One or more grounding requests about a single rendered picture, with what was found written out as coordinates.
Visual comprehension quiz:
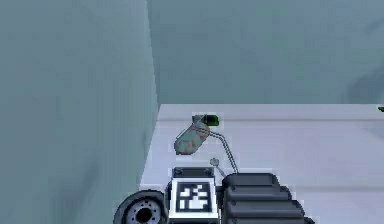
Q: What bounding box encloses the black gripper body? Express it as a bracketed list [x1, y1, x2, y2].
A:
[113, 189, 170, 224]

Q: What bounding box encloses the white table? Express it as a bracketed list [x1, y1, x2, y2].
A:
[138, 103, 384, 224]

